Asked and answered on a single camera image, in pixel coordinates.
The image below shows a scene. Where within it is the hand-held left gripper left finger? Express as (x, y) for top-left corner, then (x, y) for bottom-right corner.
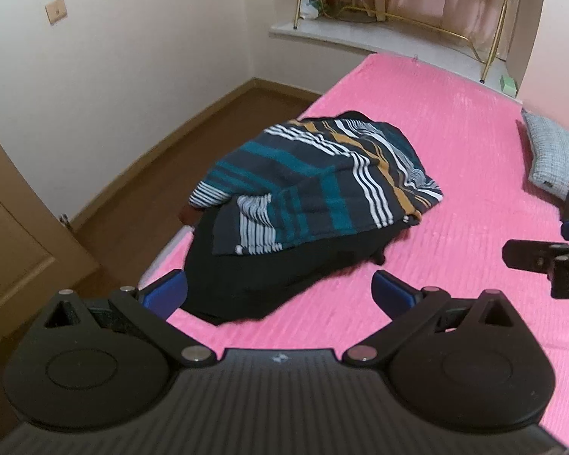
(44, 269), (215, 369)

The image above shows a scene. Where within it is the pink fluffy blanket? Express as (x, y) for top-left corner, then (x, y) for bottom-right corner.
(137, 52), (569, 439)

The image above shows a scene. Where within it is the white mattress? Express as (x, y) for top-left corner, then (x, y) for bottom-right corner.
(137, 224), (196, 291)

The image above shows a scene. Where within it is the wooden door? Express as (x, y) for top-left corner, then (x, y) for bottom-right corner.
(0, 113), (101, 344)

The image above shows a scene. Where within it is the white plastic bag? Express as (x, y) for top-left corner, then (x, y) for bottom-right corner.
(298, 0), (333, 20)

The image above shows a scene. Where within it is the white marble window sill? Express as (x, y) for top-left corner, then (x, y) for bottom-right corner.
(268, 15), (523, 101)

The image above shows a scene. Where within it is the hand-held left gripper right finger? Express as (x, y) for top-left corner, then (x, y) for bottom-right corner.
(341, 269), (517, 369)

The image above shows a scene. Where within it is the gold metal clothes rack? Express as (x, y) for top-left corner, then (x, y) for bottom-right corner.
(291, 0), (511, 82)

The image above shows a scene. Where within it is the striped knit shirt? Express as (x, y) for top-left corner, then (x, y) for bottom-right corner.
(188, 111), (445, 257)

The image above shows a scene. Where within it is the grey knit pillow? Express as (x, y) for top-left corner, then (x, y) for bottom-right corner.
(520, 108), (569, 196)

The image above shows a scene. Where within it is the beige wall outlet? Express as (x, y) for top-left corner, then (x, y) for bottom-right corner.
(46, 0), (68, 25)

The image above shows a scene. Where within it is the black garment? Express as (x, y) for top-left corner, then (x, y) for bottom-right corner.
(182, 111), (414, 326)

